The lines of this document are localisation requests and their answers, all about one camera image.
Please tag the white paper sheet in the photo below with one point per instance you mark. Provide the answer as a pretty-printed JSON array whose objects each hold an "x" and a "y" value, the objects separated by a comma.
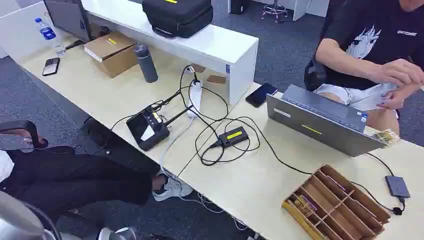
[{"x": 371, "y": 98}]

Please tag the robot left arm silver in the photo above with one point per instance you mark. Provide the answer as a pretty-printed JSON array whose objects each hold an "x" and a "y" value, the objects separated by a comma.
[{"x": 16, "y": 221}]

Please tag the black power adapter yellow label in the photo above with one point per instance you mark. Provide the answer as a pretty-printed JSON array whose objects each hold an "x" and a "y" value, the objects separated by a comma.
[{"x": 233, "y": 136}]

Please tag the white power strip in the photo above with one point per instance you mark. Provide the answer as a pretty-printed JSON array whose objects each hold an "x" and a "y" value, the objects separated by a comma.
[{"x": 195, "y": 97}]

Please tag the small brown cardboard piece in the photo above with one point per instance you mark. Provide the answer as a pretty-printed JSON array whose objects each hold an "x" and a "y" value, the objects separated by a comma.
[
  {"x": 216, "y": 79},
  {"x": 198, "y": 68}
]

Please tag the large black smartphone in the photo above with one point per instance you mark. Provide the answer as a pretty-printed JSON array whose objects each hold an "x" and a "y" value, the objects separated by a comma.
[{"x": 261, "y": 95}]

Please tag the white plug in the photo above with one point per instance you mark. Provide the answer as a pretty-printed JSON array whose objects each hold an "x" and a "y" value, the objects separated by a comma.
[{"x": 189, "y": 69}]

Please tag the black router with antennas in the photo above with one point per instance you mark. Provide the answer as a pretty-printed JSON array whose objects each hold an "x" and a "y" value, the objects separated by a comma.
[{"x": 147, "y": 128}]

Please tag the white desk shelf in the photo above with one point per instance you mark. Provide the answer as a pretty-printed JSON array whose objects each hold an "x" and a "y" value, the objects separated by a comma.
[{"x": 212, "y": 46}]

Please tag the grey thermos bottle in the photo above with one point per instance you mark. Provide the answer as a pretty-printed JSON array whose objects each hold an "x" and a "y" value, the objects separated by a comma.
[{"x": 146, "y": 64}]

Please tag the black carry bag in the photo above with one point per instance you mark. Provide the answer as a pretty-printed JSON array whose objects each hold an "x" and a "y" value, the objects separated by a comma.
[{"x": 179, "y": 15}]

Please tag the grey laptop with yellow sticker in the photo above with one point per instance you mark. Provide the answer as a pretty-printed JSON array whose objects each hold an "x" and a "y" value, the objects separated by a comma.
[{"x": 326, "y": 127}]

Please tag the black bin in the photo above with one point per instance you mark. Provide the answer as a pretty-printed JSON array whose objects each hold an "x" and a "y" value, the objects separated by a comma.
[{"x": 240, "y": 6}]

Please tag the brown cardboard box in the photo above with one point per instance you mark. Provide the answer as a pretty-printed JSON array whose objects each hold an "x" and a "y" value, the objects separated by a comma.
[{"x": 114, "y": 54}]

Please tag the cards standing in wooden box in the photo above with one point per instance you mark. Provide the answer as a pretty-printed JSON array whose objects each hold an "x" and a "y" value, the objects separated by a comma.
[{"x": 304, "y": 205}]

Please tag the metal stool base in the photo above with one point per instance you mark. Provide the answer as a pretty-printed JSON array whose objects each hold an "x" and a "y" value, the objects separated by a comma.
[{"x": 274, "y": 10}]

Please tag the white grey shoe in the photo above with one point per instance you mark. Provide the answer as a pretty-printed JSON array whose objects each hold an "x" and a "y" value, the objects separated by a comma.
[{"x": 117, "y": 234}]

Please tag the seated person in black trousers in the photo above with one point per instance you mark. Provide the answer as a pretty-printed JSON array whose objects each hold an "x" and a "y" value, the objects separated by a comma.
[{"x": 76, "y": 180}]

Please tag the wooden divided card box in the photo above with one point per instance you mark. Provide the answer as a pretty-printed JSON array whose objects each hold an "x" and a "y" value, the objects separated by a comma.
[{"x": 334, "y": 207}]

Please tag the small black smartphone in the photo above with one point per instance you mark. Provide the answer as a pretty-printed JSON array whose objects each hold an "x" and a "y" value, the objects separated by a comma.
[{"x": 51, "y": 66}]

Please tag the small stack of printed cards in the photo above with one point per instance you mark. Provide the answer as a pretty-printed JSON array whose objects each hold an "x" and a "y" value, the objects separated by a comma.
[{"x": 386, "y": 136}]

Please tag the dark monitor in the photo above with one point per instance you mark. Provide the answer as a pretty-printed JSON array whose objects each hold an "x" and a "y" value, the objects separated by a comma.
[{"x": 68, "y": 16}]

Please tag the person in black printed shirt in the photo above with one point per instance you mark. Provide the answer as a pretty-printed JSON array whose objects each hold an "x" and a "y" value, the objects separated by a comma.
[{"x": 367, "y": 30}]

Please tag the person's left hand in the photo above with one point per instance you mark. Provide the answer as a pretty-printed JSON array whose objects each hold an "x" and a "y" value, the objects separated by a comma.
[{"x": 393, "y": 99}]

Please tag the person's hand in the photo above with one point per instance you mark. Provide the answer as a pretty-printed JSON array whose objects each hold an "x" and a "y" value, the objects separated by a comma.
[
  {"x": 393, "y": 99},
  {"x": 397, "y": 72}
]

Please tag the clear water bottle blue label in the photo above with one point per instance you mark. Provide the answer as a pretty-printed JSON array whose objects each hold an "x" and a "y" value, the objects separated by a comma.
[{"x": 47, "y": 32}]

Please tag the black chair armrest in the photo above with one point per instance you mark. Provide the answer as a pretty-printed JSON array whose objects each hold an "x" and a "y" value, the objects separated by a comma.
[{"x": 23, "y": 127}]

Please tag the person's right hand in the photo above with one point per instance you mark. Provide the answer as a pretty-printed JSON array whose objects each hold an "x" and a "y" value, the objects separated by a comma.
[{"x": 397, "y": 72}]

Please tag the small dark grey hub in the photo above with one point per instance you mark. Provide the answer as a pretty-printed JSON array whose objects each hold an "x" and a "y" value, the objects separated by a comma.
[{"x": 397, "y": 186}]

